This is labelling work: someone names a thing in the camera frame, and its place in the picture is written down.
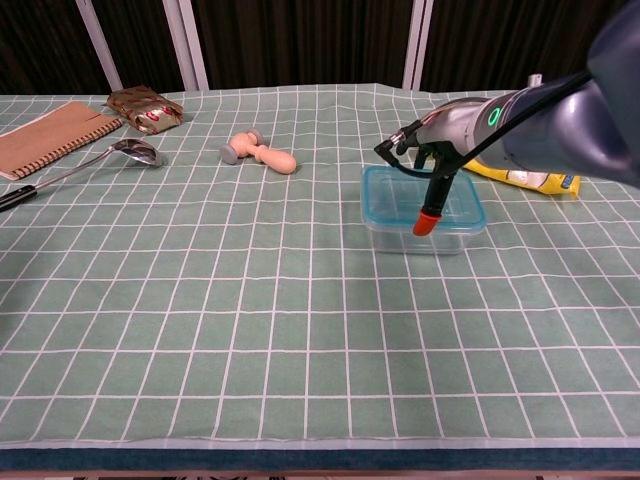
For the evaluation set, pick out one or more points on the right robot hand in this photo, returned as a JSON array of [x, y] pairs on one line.
[[455, 127]]

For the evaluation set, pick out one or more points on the teal plastic lid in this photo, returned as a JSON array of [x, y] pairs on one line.
[[390, 200]]

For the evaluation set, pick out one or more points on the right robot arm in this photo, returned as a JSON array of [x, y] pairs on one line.
[[590, 130]]

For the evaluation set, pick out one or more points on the clear plastic container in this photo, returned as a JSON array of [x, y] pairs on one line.
[[400, 242]]

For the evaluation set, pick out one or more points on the yellow marshmallow bag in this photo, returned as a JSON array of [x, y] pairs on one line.
[[540, 182]]

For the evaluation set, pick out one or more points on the black pleated curtain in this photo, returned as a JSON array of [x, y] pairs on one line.
[[300, 40]]

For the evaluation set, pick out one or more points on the small wooden toy hammer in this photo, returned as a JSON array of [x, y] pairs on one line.
[[272, 157]]

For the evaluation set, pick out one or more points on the green checked tablecloth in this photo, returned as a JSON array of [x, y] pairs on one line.
[[250, 300]]

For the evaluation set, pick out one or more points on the gold foil snack packet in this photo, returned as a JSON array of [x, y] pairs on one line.
[[145, 111]]

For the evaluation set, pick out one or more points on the brown spiral notebook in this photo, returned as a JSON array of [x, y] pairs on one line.
[[45, 137]]

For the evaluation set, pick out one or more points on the thin white frame post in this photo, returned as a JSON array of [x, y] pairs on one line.
[[100, 45]]

